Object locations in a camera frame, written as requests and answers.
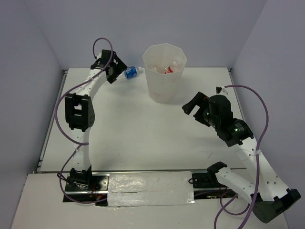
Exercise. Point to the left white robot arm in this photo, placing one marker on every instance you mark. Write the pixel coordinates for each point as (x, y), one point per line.
(80, 115)

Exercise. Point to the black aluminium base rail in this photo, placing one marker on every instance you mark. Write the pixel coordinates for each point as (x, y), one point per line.
(204, 187)

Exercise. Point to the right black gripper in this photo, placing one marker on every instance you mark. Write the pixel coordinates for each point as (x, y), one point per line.
(200, 99)

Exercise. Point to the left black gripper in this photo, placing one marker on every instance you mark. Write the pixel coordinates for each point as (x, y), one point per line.
(121, 67)

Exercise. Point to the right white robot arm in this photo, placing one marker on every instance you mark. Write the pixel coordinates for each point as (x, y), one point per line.
(268, 193)

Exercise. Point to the blue label clear bottle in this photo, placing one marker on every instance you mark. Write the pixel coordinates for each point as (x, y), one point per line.
(130, 73)

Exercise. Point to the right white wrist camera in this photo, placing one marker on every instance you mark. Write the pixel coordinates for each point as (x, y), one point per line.
(221, 90)

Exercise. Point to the large clear plastic bottle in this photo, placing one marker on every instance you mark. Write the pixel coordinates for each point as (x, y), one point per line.
(156, 68)

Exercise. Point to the white plastic bin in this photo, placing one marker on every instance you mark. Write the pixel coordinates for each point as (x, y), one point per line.
(163, 87)

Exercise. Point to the white tape sheet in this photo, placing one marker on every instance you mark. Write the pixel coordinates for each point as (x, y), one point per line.
(150, 189)

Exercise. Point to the red label clear bottle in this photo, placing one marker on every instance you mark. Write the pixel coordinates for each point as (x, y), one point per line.
(174, 67)

